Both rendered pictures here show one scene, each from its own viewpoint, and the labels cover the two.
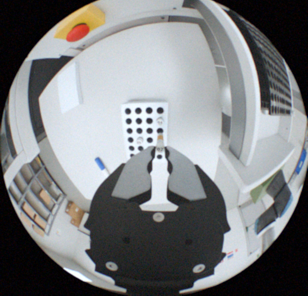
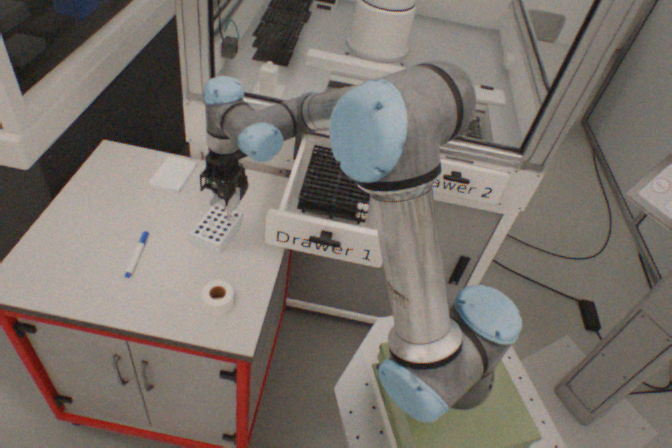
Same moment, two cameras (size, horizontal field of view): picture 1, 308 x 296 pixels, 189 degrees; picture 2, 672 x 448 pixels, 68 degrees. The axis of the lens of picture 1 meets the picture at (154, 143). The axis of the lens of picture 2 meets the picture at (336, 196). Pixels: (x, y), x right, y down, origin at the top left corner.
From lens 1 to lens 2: 1.23 m
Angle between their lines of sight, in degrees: 74
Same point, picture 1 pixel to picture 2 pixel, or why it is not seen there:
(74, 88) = (182, 179)
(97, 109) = (188, 205)
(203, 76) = not seen: hidden behind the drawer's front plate
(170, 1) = (285, 151)
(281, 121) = not seen: hidden behind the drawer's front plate
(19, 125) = (57, 106)
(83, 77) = (194, 180)
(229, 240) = not seen: outside the picture
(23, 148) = (31, 125)
